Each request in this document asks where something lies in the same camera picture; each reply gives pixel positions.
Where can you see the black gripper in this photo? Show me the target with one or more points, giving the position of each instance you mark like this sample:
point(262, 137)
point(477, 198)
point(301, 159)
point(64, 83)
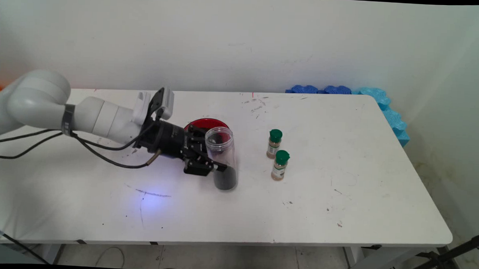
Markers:
point(167, 140)

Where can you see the clear jar with black seeds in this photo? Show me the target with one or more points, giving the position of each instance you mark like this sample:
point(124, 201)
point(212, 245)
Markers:
point(226, 180)

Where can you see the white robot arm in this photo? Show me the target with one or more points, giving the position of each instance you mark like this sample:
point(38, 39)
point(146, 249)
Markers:
point(37, 99)

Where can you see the red bowl with black seeds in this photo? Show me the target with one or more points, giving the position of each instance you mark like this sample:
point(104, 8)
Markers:
point(202, 122)

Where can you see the green-capped spice bottle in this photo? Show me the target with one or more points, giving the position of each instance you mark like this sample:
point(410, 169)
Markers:
point(280, 167)
point(274, 145)

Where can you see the dark blue foam piece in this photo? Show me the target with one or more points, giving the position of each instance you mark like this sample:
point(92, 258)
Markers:
point(304, 89)
point(337, 90)

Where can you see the light blue foam strip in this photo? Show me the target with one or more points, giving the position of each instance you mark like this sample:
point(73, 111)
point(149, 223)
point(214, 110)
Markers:
point(391, 116)

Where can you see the white table leg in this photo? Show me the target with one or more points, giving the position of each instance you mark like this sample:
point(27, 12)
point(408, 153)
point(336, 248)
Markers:
point(374, 262)

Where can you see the black tripod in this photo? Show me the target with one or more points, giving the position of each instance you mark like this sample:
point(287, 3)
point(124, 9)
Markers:
point(438, 261)

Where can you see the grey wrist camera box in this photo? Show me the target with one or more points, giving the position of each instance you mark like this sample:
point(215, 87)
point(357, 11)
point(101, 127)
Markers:
point(167, 102)

